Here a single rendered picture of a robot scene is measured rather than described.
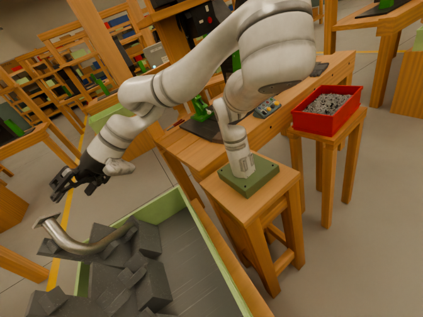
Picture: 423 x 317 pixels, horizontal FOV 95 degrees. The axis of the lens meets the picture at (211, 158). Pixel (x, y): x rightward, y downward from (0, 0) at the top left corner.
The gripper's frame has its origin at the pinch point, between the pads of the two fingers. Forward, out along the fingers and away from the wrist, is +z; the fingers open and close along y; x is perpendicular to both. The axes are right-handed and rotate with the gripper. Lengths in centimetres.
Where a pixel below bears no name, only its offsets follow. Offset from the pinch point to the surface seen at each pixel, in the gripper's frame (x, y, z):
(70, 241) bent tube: 7.0, -0.6, 10.4
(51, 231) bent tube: 2.1, 0.9, 11.2
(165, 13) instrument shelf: -60, -56, -63
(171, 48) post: -59, -75, -54
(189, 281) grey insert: 38.5, -15.9, 3.8
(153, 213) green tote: 12.8, -30.6, 6.2
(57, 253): 6.7, 0.1, 15.3
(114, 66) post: -64, -53, -24
